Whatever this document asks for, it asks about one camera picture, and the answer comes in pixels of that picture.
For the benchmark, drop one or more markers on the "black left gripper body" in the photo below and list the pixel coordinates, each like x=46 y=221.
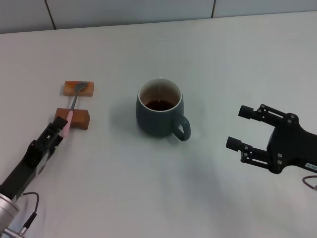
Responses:
x=22 y=171

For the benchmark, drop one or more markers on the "light wooden block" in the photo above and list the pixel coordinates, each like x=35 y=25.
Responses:
x=88 y=90

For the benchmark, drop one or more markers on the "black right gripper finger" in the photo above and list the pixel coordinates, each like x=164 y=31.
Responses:
x=234 y=143
x=246 y=112

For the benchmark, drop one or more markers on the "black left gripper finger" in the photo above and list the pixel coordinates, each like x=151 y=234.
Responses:
x=60 y=122
x=55 y=146

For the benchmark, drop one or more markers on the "grey ceramic cup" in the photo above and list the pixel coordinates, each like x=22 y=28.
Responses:
x=153 y=124

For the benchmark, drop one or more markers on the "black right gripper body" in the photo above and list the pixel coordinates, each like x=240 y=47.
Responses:
x=289 y=143

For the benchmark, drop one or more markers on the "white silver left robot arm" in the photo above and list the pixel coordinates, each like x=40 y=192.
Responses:
x=6 y=210

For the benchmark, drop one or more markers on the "dark brown notched wooden block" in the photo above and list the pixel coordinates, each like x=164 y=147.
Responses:
x=80 y=119

